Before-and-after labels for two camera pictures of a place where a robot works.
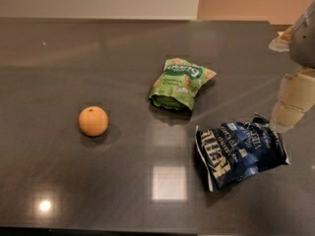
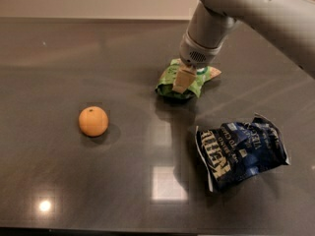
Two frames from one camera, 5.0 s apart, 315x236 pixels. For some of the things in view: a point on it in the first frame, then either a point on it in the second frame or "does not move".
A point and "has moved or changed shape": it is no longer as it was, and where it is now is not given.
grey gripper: x=303 y=44 -> x=196 y=53
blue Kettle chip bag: x=233 y=151 does not move
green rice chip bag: x=178 y=85 has moved or changed shape
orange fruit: x=93 y=121 does not move
